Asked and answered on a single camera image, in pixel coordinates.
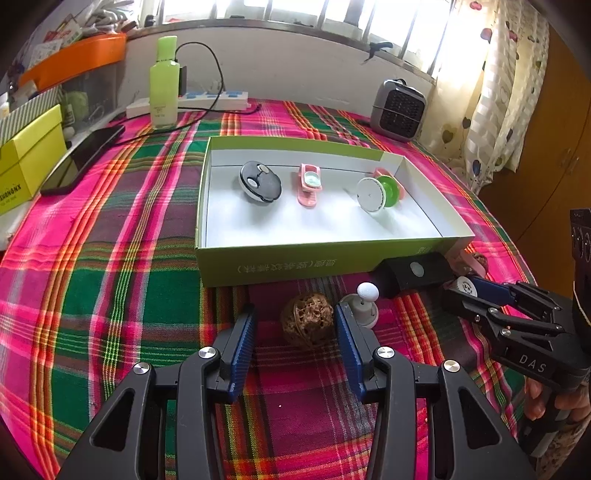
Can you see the black rectangular remote device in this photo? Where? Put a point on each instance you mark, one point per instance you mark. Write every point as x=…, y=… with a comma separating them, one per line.
x=401, y=277

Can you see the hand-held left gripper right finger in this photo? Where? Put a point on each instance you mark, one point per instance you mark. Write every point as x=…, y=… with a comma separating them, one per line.
x=347, y=350

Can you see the pink plastic clip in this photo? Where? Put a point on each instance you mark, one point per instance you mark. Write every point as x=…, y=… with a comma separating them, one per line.
x=383, y=171
x=464, y=263

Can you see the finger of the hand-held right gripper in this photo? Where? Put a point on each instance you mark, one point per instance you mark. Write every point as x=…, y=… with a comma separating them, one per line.
x=461, y=302
x=489, y=290

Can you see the white green spool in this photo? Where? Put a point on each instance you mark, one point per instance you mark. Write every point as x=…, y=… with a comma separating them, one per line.
x=371, y=194

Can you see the grey space heater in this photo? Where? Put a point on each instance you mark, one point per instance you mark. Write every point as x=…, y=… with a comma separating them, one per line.
x=399, y=110

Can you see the yellow-green cardboard box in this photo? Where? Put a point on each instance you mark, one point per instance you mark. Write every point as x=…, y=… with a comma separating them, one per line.
x=27, y=157

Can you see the person's right hand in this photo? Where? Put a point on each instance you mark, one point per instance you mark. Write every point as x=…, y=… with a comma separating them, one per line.
x=535, y=401

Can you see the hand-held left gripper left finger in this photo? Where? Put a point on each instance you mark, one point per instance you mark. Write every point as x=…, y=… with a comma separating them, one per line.
x=242, y=350

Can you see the small pink green clip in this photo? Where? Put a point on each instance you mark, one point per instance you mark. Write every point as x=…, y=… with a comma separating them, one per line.
x=307, y=198

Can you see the white power strip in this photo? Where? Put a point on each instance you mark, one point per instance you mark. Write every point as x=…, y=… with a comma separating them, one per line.
x=217, y=99

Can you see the green cardboard box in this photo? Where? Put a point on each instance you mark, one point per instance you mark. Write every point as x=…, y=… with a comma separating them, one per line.
x=286, y=270

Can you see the striped gift box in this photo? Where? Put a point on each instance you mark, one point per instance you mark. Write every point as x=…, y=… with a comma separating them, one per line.
x=32, y=104

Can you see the green plastic bottle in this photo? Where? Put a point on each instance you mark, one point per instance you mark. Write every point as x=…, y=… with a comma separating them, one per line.
x=164, y=92

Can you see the white plastic bag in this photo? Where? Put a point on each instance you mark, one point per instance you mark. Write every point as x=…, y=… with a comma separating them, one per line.
x=111, y=14

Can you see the person's right forearm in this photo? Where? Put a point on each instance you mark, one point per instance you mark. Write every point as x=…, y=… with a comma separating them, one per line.
x=577, y=447

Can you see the white round cap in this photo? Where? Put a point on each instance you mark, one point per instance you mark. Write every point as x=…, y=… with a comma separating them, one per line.
x=465, y=286

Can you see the barred window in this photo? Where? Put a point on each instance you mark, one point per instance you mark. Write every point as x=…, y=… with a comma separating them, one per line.
x=323, y=14

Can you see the brown wooden cabinet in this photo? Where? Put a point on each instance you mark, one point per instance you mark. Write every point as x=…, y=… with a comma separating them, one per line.
x=554, y=161

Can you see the black charger adapter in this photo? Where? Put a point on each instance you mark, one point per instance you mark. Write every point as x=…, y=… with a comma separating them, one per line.
x=183, y=81

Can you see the black smartphone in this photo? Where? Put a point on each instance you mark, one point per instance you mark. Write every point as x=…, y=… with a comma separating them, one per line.
x=83, y=157

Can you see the heart print curtain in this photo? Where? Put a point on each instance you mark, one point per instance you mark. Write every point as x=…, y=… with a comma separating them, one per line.
x=498, y=92

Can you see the clear bin with orange lid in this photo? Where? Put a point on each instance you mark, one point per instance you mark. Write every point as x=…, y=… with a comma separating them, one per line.
x=78, y=55

